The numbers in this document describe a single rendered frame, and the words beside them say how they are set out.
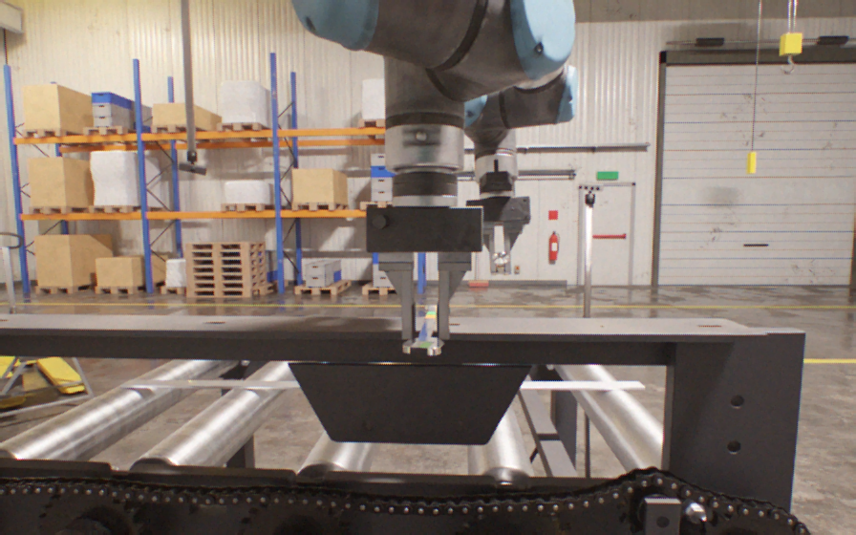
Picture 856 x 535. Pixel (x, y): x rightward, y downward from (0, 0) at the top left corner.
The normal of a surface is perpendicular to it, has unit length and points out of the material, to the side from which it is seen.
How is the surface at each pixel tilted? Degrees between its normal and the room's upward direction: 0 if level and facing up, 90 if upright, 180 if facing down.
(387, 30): 155
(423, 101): 90
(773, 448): 90
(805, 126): 90
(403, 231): 90
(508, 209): 78
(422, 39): 149
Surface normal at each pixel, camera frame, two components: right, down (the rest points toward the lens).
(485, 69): 0.19, 0.97
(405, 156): -0.37, 0.11
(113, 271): -0.06, 0.10
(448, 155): 0.51, 0.08
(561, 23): 0.69, 0.07
